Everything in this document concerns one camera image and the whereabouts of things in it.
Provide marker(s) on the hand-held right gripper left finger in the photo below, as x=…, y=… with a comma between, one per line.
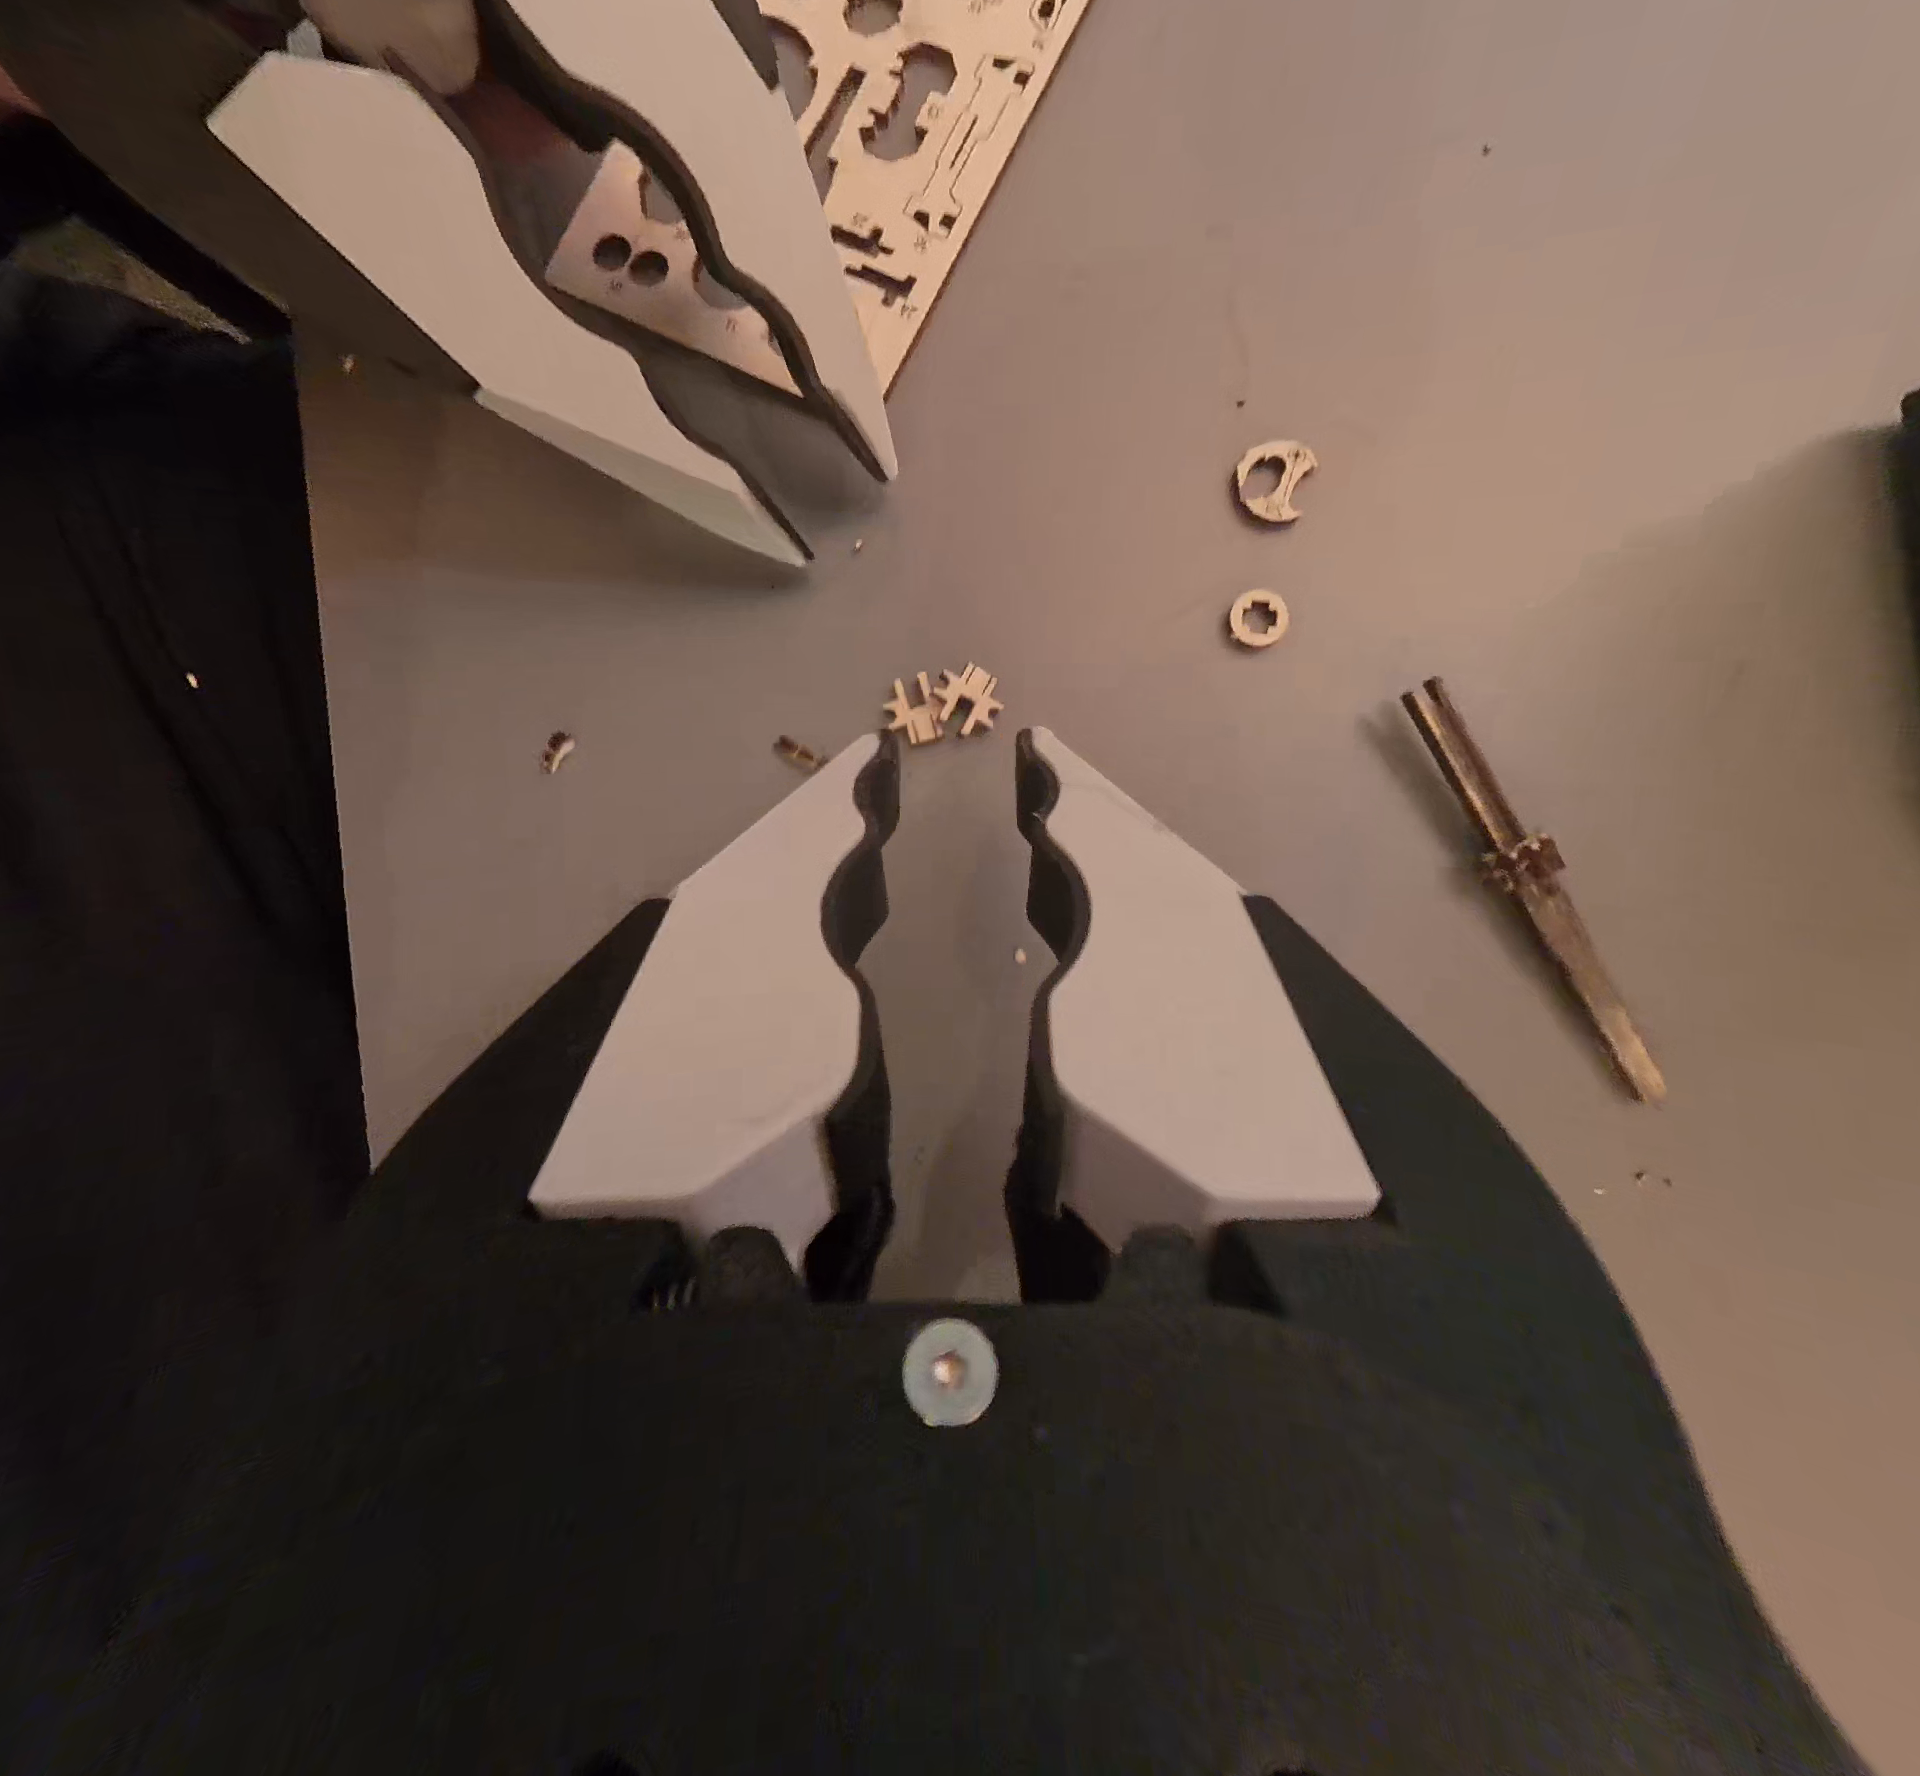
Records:
x=719, y=1040

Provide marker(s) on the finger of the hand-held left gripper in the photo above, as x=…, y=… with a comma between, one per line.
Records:
x=646, y=20
x=403, y=243

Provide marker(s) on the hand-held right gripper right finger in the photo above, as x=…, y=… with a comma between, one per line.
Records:
x=1202, y=1058

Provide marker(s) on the dark model kit box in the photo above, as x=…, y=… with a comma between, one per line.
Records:
x=1912, y=455

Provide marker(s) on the tiny dark wooden chip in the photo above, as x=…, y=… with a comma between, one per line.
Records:
x=798, y=755

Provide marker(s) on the tiny curved wooden chip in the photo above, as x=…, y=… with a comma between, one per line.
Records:
x=557, y=755

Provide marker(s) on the wooden crescent part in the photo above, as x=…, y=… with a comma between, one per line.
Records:
x=1249, y=491

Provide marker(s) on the person's black clothing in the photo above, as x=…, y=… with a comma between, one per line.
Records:
x=150, y=984

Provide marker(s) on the long wooden frame strip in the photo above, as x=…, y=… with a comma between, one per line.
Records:
x=1529, y=892

